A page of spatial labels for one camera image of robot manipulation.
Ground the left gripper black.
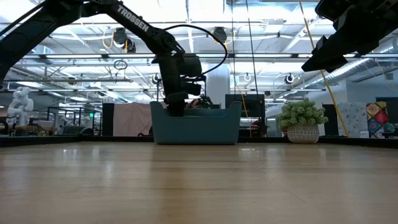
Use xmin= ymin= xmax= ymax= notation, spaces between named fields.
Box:
xmin=159 ymin=54 xmax=189 ymax=118

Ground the colourful patterned artwork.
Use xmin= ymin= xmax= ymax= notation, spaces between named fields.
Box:
xmin=366 ymin=101 xmax=389 ymax=138

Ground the white square column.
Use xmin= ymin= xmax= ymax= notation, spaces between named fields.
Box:
xmin=205 ymin=64 xmax=231 ymax=110

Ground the pink partition screen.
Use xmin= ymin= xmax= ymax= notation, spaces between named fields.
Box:
xmin=112 ymin=102 xmax=169 ymax=137

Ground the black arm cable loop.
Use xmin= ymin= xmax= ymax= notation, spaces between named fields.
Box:
xmin=163 ymin=24 xmax=229 ymax=75

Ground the green plant in white pot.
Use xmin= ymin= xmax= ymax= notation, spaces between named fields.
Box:
xmin=277 ymin=98 xmax=329 ymax=144

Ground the person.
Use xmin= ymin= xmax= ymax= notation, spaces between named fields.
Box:
xmin=186 ymin=95 xmax=215 ymax=110

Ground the long ceiling light strip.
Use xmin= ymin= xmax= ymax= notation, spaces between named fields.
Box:
xmin=21 ymin=54 xmax=357 ymax=60

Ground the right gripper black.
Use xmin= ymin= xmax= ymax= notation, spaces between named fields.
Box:
xmin=300 ymin=0 xmax=398 ymax=74

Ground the white patterned panel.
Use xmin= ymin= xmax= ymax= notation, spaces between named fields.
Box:
xmin=337 ymin=102 xmax=368 ymax=138

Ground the black table edge rail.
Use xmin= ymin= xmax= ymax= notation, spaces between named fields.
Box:
xmin=0 ymin=136 xmax=398 ymax=149

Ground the yellow slanted hanging cable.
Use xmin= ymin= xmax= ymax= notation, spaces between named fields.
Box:
xmin=298 ymin=0 xmax=351 ymax=138

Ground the grey ceiling air duct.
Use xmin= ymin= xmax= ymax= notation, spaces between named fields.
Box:
xmin=29 ymin=44 xmax=55 ymax=57

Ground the black upright panel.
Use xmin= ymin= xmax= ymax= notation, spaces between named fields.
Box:
xmin=322 ymin=104 xmax=338 ymax=125
xmin=101 ymin=103 xmax=115 ymax=137

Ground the grey-teal plastic basket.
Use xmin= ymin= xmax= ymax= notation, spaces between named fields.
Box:
xmin=149 ymin=100 xmax=243 ymax=146

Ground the white robot figure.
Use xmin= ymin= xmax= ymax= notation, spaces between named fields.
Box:
xmin=6 ymin=86 xmax=34 ymax=127

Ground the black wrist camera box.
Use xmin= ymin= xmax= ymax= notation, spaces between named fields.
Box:
xmin=179 ymin=53 xmax=208 ymax=96

